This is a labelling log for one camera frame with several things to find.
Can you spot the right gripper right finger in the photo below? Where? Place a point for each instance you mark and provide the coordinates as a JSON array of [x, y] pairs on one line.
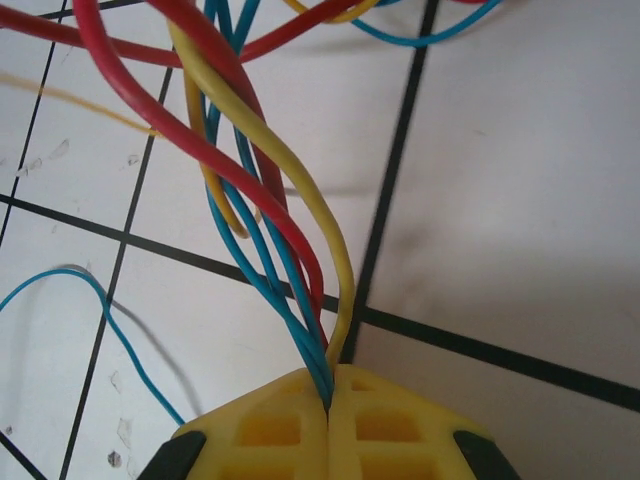
[[400, 435]]

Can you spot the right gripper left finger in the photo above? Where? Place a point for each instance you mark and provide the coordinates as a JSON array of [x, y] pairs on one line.
[[250, 435]]

